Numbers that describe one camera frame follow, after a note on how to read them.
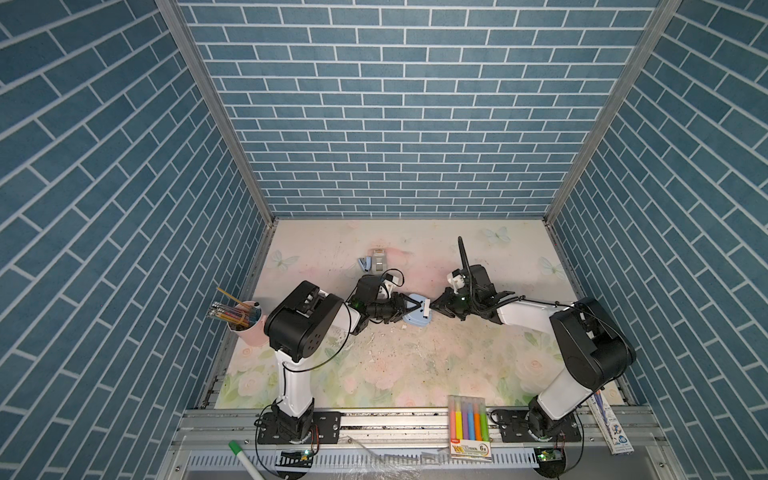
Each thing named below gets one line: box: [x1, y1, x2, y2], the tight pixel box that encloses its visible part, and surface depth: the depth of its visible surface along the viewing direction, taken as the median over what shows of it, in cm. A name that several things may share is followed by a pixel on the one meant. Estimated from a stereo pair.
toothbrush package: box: [586, 389, 634, 455], surface depth 75 cm
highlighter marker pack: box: [448, 394, 492, 461], surface depth 75 cm
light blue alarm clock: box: [402, 293, 432, 327], surface depth 91 cm
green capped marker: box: [228, 440, 265, 480], surface depth 71 cm
